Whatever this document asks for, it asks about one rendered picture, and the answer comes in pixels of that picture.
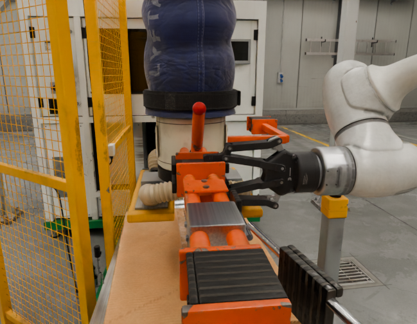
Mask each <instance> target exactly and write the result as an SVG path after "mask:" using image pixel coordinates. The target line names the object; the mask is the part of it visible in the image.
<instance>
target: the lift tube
mask: <svg viewBox="0 0 417 324"><path fill-rule="evenodd" d="M141 15H142V18H143V22H144V25H145V28H146V31H147V40H146V46H145V53H144V69H145V77H146V82H147V85H148V90H151V91H168V92H204V91H230V90H233V84H234V80H235V57H234V53H233V48H232V45H231V37H232V35H233V32H234V30H235V26H236V9H235V5H234V2H233V0H144V1H143V5H142V9H141ZM235 113H236V112H235V108H232V109H224V110H216V111H206V114H205V118H214V117H222V116H230V115H233V114H235ZM145 114H147V115H149V116H156V117H163V118H192V116H193V111H162V110H155V109H147V108H145Z"/></svg>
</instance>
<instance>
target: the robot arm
mask: <svg viewBox="0 0 417 324"><path fill-rule="evenodd" d="M415 88H417V55H413V56H411V57H408V58H405V59H403V60H400V61H398V62H395V63H394V64H390V65H388V66H375V65H370V66H367V65H365V64H364V63H362V62H359V61H356V60H345V61H342V62H340V63H338V64H336V65H334V66H333V67H332V68H331V69H330V70H329V71H328V72H327V74H326V75H325V77H324V80H323V87H322V97H323V106H324V112H325V115H326V120H327V122H328V126H329V128H330V130H331V132H332V134H333V137H334V140H335V144H336V146H334V147H314V148H313V149H312V150H311V151H292V152H290V151H287V150H285V149H283V145H282V142H283V140H282V139H281V138H280V137H278V136H272V137H270V138H267V139H262V140H253V141H237V142H228V143H225V145H224V149H223V151H222V152H221V153H214V154H203V159H182V163H195V162H221V161H224V162H228V163H234V164H239V165H247V166H251V167H259V168H262V170H263V172H262V176H261V177H257V178H256V179H252V180H248V181H242V182H239V183H234V184H229V191H228V192H226V194H227V196H228V197H229V200H230V191H231V190H236V192H237V193H238V194H240V193H244V192H249V191H253V190H258V189H262V190H263V189H266V188H269V189H271V190H272V191H273V192H275V193H274V194H269V195H268V196H264V195H239V197H240V199H241V201H242V206H268V207H269V208H273V209H277V208H278V207H279V204H278V201H279V199H280V197H281V196H282V195H285V194H288V193H303V192H313V193H314V194H316V195H353V196H355V197H365V198H376V197H389V196H394V195H401V194H406V193H408V192H411V191H413V190H414V189H416V188H417V146H415V145H413V144H411V143H409V142H406V141H401V139H400V138H399V137H398V136H397V135H396V134H395V133H394V132H393V130H392V128H391V127H390V125H389V122H388V121H389V120H390V119H391V117H392V115H393V114H394V113H395V112H396V111H398V110H399V109H400V105H401V102H402V100H403V99H404V97H405V96H406V94H408V93H409V92H411V91H412V90H413V89H415ZM262 149H272V150H277V151H276V152H275V153H273V154H272V155H271V156H269V157H268V158H267V159H265V158H261V157H250V156H242V155H238V154H231V152H238V151H246V150H262Z"/></svg>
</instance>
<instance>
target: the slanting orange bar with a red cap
mask: <svg viewBox="0 0 417 324"><path fill-rule="evenodd" d="M192 110H193V116H192V132H191V152H202V146H203V137H204V122H205V114H206V106H205V104H204V103H202V102H196V103H195V104H194V105H193V107H192Z"/></svg>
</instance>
